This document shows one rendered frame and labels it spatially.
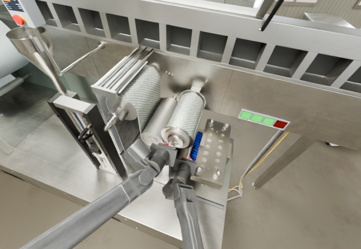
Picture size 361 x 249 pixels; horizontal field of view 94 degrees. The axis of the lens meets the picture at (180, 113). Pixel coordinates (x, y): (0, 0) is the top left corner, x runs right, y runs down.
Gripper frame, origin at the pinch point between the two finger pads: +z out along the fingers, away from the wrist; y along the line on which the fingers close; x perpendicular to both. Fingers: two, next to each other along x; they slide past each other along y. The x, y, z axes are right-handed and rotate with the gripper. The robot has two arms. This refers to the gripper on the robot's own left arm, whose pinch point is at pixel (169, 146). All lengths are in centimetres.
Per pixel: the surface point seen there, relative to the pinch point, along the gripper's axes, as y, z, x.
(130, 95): -19.2, -2.9, 17.6
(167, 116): -6.8, 14.2, 8.1
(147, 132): -11.6, 3.5, 1.4
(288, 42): 34, 10, 50
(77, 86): -87, 43, 4
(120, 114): -20.7, -6.4, 10.0
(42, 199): -122, 47, -118
